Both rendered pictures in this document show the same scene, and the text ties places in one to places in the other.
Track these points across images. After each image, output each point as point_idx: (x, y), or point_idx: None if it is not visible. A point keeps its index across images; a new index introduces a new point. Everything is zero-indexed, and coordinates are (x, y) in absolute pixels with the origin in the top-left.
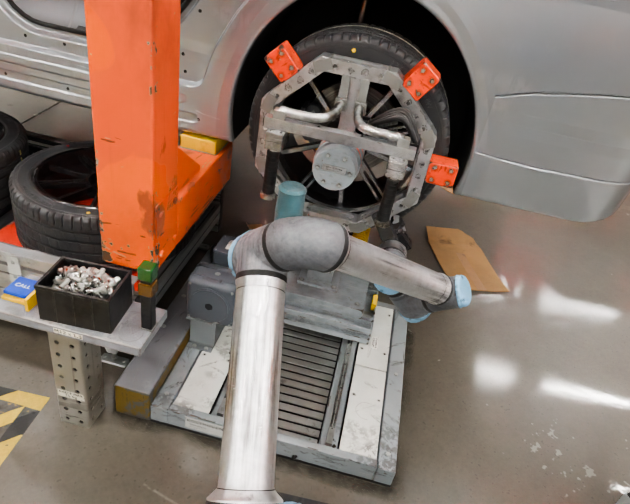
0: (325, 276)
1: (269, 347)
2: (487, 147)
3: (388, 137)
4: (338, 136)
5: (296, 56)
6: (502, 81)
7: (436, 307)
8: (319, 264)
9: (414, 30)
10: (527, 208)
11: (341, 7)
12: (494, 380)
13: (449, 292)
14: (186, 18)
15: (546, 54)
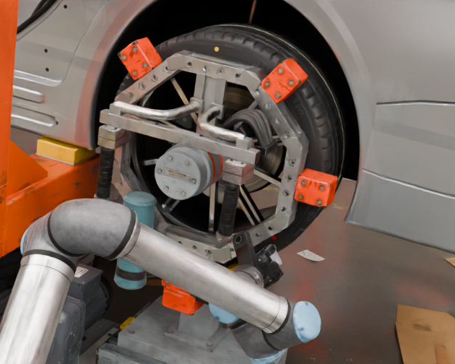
0: (200, 329)
1: (34, 326)
2: (375, 165)
3: (226, 136)
4: (175, 134)
5: (154, 54)
6: (383, 87)
7: (276, 340)
8: (99, 245)
9: (314, 33)
10: (433, 244)
11: (232, 7)
12: None
13: (284, 317)
14: (51, 14)
15: (427, 58)
